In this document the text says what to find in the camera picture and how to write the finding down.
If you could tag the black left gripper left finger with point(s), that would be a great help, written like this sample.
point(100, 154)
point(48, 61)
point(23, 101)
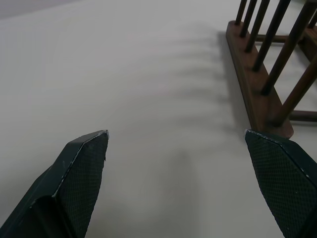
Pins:
point(74, 178)

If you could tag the brown wooden dish rack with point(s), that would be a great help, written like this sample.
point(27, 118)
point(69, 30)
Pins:
point(247, 81)

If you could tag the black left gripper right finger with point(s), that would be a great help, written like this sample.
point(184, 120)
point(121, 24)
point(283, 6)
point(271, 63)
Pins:
point(282, 178)

